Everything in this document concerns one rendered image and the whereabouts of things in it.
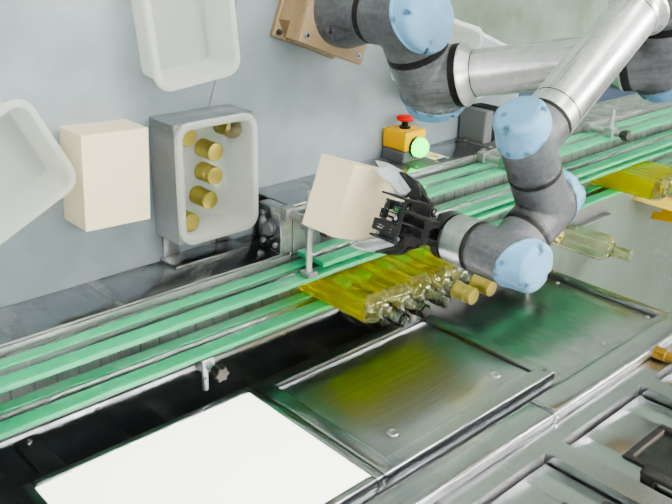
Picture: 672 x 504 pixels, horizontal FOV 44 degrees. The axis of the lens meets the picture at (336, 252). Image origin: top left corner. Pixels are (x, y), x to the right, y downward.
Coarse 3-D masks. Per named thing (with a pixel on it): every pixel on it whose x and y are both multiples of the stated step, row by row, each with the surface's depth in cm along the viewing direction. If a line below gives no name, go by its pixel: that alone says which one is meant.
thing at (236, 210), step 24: (216, 120) 144; (240, 120) 147; (240, 144) 153; (192, 168) 152; (240, 168) 155; (216, 192) 158; (240, 192) 157; (216, 216) 158; (240, 216) 158; (192, 240) 148
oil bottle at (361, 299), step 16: (304, 288) 164; (320, 288) 160; (336, 288) 156; (352, 288) 154; (368, 288) 154; (336, 304) 158; (352, 304) 154; (368, 304) 151; (384, 304) 151; (368, 320) 152
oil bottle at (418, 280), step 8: (384, 256) 168; (368, 264) 166; (376, 264) 164; (384, 264) 164; (392, 264) 164; (400, 264) 164; (392, 272) 161; (400, 272) 161; (408, 272) 161; (416, 272) 161; (424, 272) 161; (408, 280) 158; (416, 280) 158; (424, 280) 159; (416, 288) 158; (424, 288) 158; (416, 296) 158
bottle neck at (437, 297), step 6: (426, 288) 158; (432, 288) 158; (426, 294) 158; (432, 294) 157; (438, 294) 156; (444, 294) 155; (426, 300) 159; (432, 300) 157; (438, 300) 156; (444, 300) 157; (450, 300) 157; (444, 306) 156
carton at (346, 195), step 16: (320, 160) 134; (336, 160) 131; (320, 176) 133; (336, 176) 131; (352, 176) 129; (368, 176) 132; (320, 192) 133; (336, 192) 131; (352, 192) 130; (368, 192) 133; (320, 208) 133; (336, 208) 130; (352, 208) 132; (368, 208) 134; (304, 224) 135; (320, 224) 132; (336, 224) 130; (352, 224) 133; (368, 224) 135
